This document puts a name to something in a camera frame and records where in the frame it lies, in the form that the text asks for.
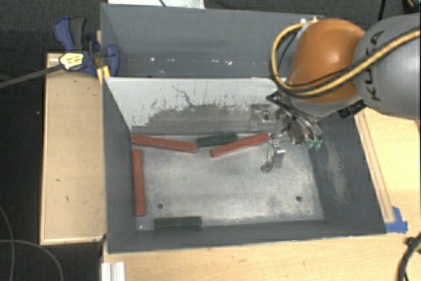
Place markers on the grey metal bin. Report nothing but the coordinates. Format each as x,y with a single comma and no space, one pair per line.
217,184

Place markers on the black cylinder on white bracket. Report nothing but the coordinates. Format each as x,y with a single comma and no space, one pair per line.
350,110

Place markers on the red-brown flat block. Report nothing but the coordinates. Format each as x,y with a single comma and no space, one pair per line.
162,143
139,182
239,144

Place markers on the dark green flat block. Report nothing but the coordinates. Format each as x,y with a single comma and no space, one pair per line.
177,222
216,139

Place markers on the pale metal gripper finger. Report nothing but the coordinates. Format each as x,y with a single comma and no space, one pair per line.
279,156
269,159

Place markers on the pale wood board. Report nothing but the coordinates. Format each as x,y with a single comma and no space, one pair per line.
72,154

